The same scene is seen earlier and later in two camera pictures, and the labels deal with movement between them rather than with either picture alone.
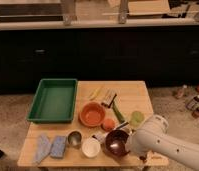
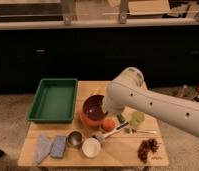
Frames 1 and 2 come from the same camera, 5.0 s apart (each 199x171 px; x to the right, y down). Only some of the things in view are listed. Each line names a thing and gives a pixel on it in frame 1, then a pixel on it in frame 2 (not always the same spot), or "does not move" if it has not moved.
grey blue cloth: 42,148 does not move
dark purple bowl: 115,143 → 93,107
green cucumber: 118,112 does not move
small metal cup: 74,137 does not move
